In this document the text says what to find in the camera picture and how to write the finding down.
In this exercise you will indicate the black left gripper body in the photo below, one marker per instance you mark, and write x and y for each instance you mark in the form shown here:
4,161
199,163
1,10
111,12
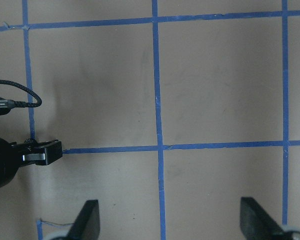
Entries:
14,156

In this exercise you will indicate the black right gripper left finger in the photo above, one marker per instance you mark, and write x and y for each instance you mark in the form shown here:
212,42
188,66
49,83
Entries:
87,224

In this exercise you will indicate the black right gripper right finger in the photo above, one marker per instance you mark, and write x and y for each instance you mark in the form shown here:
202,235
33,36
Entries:
256,224

